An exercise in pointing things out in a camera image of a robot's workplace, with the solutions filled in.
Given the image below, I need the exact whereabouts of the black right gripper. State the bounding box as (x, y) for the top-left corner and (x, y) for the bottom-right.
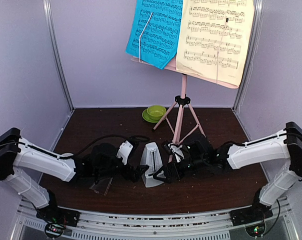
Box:
(153, 155), (207, 184)

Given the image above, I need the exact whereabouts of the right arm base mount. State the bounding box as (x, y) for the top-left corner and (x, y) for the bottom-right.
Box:
(230, 207), (273, 238)

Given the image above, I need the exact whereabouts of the blue sheet music page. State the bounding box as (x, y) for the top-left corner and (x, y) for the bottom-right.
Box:
(125, 0), (183, 70)

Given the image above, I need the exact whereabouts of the clear metronome front cover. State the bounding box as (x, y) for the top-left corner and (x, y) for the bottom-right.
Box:
(89, 177), (113, 196)

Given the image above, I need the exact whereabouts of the white metronome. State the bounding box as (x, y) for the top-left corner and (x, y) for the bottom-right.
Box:
(140, 142), (163, 188)

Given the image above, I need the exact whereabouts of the pink music stand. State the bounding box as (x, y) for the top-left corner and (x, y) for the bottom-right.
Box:
(129, 56), (240, 163)

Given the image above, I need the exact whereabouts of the yellow sheet music page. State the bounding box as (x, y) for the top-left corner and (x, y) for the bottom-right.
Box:
(176, 0), (255, 88)

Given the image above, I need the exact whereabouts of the white and dark bowl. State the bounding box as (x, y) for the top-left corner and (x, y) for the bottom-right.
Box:
(60, 153), (73, 159)

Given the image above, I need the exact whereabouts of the green bowl with saucer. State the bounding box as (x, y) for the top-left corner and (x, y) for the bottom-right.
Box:
(142, 105), (166, 123)

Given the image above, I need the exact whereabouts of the aluminium front rail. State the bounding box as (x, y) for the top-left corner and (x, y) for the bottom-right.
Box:
(15, 197), (295, 240)

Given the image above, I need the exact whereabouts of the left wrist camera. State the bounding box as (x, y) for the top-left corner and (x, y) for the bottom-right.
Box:
(116, 140), (133, 165)

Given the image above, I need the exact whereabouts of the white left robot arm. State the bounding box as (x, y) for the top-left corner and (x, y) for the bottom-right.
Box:
(0, 127), (149, 222)

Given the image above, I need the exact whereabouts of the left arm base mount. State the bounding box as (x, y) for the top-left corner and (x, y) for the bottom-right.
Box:
(36, 208), (80, 239)

